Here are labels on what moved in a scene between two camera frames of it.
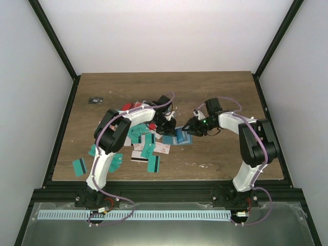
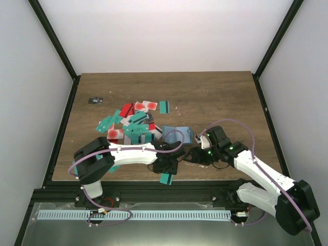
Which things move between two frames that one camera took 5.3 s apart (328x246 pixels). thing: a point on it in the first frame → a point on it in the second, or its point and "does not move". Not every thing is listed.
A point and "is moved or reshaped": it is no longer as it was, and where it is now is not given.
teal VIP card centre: (136, 131) does not move
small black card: (96, 100) does not move
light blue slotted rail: (135, 215) does not move
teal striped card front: (153, 165) is moved or reshaped
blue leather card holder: (181, 137) does not move
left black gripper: (169, 130) → (172, 170)
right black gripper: (194, 127) → (197, 157)
